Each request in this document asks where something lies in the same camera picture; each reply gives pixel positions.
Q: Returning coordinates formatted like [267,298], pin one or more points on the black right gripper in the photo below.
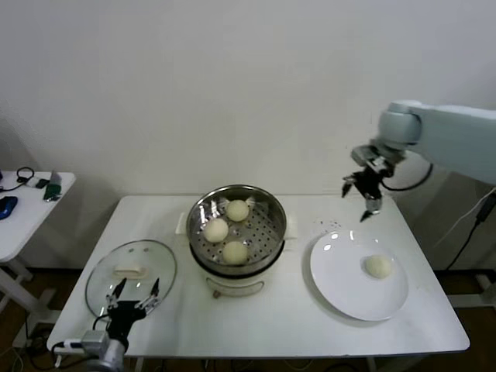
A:
[370,184]

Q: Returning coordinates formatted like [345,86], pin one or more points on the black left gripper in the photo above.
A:
[126,314]

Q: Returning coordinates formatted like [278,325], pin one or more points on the round glass pot lid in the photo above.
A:
[155,267]

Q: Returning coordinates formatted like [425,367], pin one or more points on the white steamed baozi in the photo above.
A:
[215,231]
[378,266]
[237,211]
[235,252]

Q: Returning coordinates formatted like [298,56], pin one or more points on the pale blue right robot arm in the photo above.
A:
[453,135]

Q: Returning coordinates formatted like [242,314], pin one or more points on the perforated stainless steamer basket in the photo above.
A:
[267,232]

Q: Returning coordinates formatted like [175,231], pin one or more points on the scattered dark crumbs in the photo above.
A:
[334,223]

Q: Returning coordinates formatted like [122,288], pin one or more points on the white table leg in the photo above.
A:
[138,365]
[369,365]

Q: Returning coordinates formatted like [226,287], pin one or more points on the large white plate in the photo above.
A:
[341,279]

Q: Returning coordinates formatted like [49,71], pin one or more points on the white electric cooker pot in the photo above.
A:
[232,284]

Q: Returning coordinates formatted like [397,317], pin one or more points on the white side table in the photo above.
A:
[23,232]

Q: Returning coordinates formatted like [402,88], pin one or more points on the small black device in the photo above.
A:
[42,184]

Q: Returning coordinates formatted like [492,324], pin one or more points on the small white device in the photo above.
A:
[33,182]

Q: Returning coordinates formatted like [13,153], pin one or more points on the blue computer mouse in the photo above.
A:
[8,207]

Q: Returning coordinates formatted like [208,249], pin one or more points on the white table base frame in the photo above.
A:
[470,301]

